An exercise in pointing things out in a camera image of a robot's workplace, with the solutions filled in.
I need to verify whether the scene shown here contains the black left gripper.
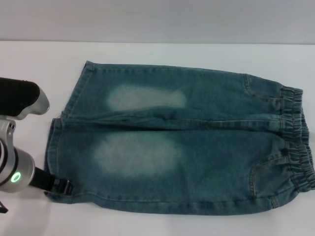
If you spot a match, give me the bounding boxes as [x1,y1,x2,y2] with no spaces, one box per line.
[31,166,74,197]

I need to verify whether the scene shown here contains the blue denim shorts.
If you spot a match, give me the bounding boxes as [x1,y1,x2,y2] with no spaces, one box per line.
[44,60,315,214]

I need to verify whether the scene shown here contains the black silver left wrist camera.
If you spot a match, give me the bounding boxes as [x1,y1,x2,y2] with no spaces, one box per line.
[0,77,50,121]

